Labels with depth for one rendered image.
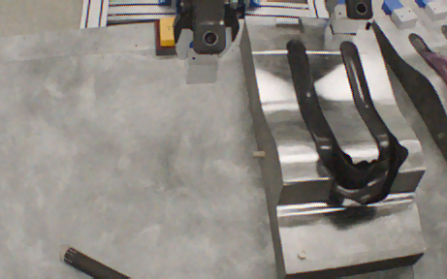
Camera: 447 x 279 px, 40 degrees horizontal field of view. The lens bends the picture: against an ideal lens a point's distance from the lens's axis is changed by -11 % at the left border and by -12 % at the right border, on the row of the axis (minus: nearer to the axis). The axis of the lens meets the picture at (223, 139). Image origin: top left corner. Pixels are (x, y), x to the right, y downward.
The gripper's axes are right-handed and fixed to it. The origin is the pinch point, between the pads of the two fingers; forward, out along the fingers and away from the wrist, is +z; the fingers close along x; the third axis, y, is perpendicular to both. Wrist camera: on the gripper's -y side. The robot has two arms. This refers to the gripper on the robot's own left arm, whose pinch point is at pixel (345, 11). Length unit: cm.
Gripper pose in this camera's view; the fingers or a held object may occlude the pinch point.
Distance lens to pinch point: 128.6
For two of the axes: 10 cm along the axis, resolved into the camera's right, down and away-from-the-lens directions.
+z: 0.2, 3.8, 9.2
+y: -1.2, -9.2, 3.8
